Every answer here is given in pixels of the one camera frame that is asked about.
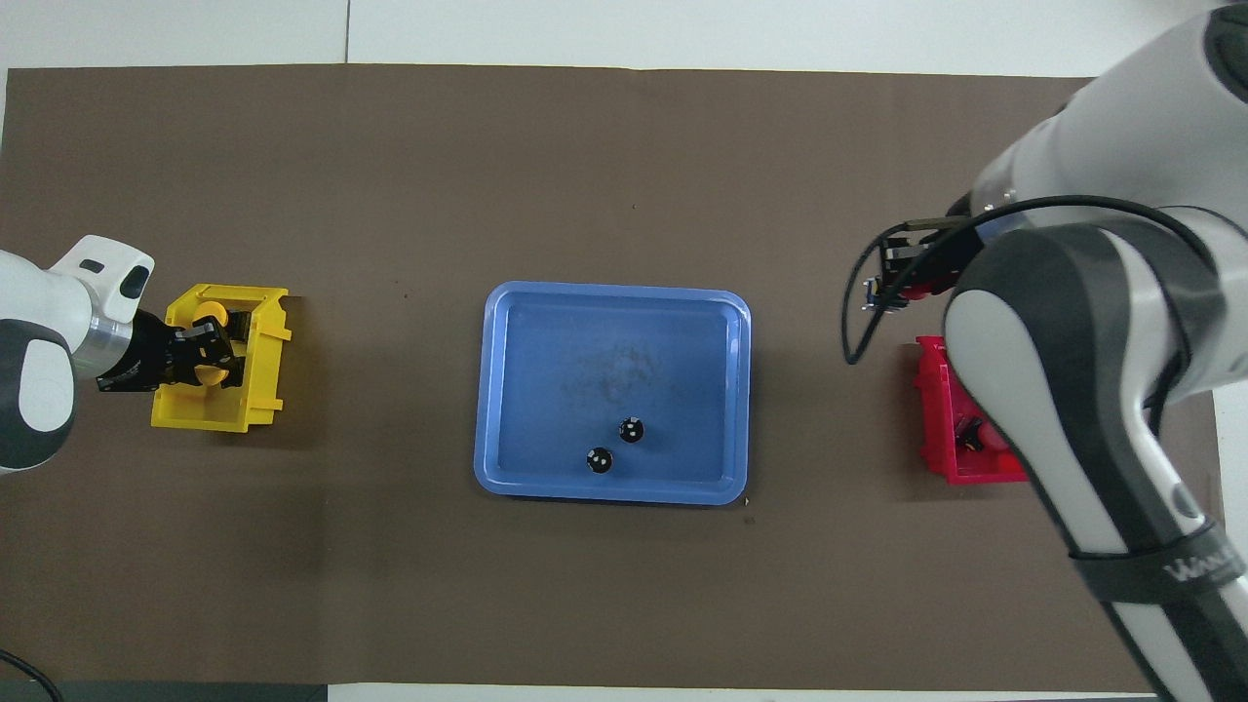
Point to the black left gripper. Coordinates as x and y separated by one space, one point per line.
146 351

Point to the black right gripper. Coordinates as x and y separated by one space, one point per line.
941 258

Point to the yellow push button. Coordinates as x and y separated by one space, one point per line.
203 374
210 314

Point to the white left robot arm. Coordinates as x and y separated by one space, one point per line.
39 292

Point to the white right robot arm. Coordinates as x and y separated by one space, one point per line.
1121 127

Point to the blue plastic tray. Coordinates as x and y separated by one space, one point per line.
546 390

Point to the yellow plastic bin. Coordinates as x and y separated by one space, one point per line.
263 390

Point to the red plastic bin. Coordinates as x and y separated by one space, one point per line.
936 429

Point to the black capacitor with grey stripe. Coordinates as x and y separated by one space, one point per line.
631 429

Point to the dark cylindrical capacitor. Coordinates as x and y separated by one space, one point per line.
599 459

